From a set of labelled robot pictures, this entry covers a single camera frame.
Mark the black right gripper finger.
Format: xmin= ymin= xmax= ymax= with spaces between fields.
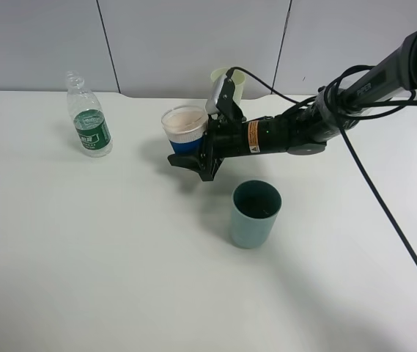
xmin=167 ymin=153 xmax=203 ymax=174

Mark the glass cup with blue sleeve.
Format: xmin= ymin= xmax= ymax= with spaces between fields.
xmin=161 ymin=105 xmax=208 ymax=154

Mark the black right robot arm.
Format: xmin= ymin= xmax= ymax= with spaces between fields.
xmin=168 ymin=31 xmax=417 ymax=181

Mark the clear bottle with green label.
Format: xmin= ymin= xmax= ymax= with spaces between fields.
xmin=66 ymin=70 xmax=113 ymax=158

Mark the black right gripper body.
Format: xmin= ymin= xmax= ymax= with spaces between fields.
xmin=199 ymin=115 xmax=292 ymax=182

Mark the pale green plastic cup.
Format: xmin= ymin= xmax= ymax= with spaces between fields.
xmin=210 ymin=67 xmax=246 ymax=106

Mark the teal plastic cup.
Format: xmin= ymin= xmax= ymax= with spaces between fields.
xmin=229 ymin=180 xmax=282 ymax=249

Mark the black right camera cable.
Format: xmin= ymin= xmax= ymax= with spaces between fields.
xmin=225 ymin=64 xmax=417 ymax=305

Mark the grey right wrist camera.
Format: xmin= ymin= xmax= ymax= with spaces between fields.
xmin=205 ymin=73 xmax=235 ymax=115

